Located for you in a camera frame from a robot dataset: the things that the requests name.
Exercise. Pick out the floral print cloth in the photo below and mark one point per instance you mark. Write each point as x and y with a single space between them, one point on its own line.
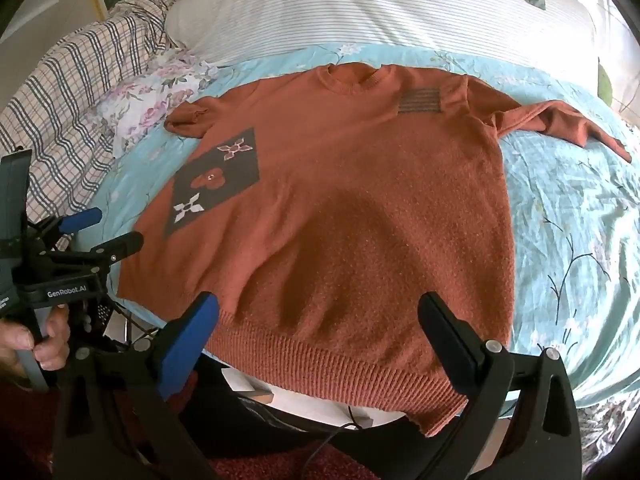
142 105

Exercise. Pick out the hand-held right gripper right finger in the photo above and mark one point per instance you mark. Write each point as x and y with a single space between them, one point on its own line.
446 341

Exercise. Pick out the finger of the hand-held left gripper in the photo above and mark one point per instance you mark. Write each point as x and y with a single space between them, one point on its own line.
117 247
82 219

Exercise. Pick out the light blue floral bedsheet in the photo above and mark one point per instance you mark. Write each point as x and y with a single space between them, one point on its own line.
560 210

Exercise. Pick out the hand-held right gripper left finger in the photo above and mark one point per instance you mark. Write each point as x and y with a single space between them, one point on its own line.
188 347

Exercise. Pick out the orange knit sweater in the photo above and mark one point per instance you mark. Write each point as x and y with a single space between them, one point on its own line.
350 210

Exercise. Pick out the person's left hand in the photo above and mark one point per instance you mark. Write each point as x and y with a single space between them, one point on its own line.
52 340

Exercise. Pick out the plaid blanket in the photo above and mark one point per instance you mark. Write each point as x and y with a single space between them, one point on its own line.
75 85

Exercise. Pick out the white leaf print pillow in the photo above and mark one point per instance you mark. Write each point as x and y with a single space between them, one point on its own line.
575 35

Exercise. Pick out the white striped pillow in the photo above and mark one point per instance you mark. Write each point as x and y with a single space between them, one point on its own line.
375 10

